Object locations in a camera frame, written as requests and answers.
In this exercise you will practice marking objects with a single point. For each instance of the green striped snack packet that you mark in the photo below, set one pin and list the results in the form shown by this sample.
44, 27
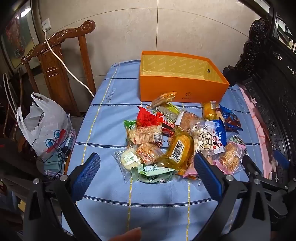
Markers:
236, 140

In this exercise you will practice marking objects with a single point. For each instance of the red snack packet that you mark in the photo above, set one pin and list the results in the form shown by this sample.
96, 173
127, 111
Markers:
150, 118

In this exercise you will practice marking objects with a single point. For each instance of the blue checked tablecloth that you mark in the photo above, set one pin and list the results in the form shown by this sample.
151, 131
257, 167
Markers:
111, 115

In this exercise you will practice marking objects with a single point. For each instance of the orange cardboard box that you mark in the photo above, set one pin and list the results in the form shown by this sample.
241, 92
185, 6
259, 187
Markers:
180, 89

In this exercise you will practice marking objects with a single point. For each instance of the pink round biscuit packet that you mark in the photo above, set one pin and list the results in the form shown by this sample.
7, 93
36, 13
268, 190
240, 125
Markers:
227, 158

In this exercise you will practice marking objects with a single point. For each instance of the pink cloth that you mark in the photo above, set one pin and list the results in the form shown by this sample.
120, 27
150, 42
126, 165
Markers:
261, 139

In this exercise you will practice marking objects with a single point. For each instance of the light green snack packet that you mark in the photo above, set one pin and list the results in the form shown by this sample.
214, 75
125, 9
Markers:
152, 174

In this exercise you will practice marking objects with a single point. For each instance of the dark carved wooden furniture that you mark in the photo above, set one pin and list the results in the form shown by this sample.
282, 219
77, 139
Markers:
272, 92

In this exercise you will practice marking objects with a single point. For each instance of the small yellow cake packet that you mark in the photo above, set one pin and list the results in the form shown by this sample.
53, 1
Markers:
209, 111

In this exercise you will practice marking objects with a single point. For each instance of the carved brown wooden chair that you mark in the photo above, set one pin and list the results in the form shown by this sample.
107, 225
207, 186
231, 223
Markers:
55, 69

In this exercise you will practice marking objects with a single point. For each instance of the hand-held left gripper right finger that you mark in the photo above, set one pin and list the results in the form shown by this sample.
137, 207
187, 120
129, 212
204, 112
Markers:
207, 178

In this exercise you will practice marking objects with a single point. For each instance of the person's left hand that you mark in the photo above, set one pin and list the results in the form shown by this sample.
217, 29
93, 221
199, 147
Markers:
129, 235

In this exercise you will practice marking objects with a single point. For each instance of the clear bread packet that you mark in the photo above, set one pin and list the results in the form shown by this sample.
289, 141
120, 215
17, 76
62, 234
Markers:
186, 119

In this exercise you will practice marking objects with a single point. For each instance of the pink wrapper snack packet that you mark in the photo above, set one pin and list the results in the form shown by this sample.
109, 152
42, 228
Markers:
188, 172

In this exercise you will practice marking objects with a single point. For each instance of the tan biscuit packet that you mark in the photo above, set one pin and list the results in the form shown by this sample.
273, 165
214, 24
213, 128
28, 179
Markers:
143, 134

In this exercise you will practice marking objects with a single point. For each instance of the large yellow snack packet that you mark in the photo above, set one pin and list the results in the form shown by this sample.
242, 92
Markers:
179, 148

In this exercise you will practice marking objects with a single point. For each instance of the blue and clear snack packet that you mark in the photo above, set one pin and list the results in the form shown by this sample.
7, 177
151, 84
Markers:
208, 138

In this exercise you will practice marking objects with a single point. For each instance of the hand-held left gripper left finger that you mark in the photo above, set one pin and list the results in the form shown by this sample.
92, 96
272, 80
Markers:
86, 176

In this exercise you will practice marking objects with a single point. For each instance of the framed wall picture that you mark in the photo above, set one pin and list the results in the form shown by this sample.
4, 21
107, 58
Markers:
16, 39

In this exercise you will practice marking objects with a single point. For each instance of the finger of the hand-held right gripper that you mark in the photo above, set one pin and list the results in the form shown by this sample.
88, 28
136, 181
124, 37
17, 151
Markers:
282, 160
251, 165

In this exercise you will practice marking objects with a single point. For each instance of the clear orange cracker packet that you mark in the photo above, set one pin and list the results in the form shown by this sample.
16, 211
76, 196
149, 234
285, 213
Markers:
148, 153

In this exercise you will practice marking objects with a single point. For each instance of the green seaweed packet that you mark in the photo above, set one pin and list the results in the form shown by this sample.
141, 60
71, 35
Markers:
168, 110

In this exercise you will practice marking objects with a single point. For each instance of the clear white cake packet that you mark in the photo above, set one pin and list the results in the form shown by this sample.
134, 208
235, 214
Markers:
128, 159

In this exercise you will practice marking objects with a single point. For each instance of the clear sandwich cracker packet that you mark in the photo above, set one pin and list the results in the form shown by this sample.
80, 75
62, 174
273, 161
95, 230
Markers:
163, 98

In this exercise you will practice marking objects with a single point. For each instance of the white wall socket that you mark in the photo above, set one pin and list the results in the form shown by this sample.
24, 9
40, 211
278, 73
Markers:
46, 24

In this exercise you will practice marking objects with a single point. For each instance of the white plastic bag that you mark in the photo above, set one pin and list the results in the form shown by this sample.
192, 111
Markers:
41, 129

